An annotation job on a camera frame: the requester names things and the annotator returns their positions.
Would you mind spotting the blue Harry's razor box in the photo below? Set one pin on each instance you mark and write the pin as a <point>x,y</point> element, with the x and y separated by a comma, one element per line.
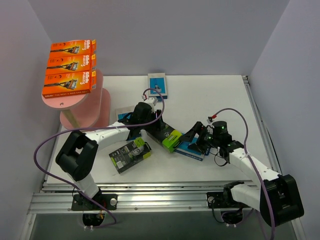
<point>120,113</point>

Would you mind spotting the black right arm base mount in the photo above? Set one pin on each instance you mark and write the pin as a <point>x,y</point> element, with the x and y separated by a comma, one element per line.
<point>223,199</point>

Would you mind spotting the black green Gillette Labs box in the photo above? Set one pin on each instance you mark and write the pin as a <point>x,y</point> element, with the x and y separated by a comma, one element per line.
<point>169,140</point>

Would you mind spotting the orange Gillette Fusion5 razor box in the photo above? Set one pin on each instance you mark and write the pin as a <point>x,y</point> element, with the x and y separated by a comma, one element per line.
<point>73,47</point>

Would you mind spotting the blue Harry's box far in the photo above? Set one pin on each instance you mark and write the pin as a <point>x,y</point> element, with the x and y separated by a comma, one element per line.
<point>157,82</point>

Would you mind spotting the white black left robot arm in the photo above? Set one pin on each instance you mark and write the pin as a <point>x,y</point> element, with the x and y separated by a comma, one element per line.
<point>78,153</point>

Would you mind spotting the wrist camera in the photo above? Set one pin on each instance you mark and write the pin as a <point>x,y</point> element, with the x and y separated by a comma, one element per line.
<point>152,101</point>
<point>211,119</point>

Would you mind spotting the orange Gillette Fusion box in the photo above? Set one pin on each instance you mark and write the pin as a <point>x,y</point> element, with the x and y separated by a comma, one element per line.
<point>69,84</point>
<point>68,64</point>

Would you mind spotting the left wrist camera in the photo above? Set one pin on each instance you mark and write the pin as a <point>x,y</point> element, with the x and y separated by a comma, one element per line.
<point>152,101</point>

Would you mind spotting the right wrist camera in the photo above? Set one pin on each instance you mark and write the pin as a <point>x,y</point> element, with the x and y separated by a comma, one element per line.
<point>211,119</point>

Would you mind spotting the pink three-tier wooden shelf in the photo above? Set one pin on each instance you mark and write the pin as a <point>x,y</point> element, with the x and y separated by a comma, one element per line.
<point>86,110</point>

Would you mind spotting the black green Gillette box flat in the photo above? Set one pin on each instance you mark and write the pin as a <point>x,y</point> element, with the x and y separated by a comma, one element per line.
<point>130,154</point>

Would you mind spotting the blue Harry's box tilted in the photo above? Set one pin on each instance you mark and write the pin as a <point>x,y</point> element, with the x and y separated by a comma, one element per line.
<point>183,149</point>

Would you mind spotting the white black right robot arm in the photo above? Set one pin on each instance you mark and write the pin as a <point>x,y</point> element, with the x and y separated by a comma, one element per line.
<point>275,196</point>

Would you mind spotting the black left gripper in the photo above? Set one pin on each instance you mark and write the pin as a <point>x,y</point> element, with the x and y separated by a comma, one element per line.
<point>158,119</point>

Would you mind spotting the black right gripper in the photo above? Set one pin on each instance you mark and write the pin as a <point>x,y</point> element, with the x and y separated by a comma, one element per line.
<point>201,135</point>

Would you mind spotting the aluminium mounting rail frame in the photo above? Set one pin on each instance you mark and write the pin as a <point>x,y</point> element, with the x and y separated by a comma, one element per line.
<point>163,182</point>

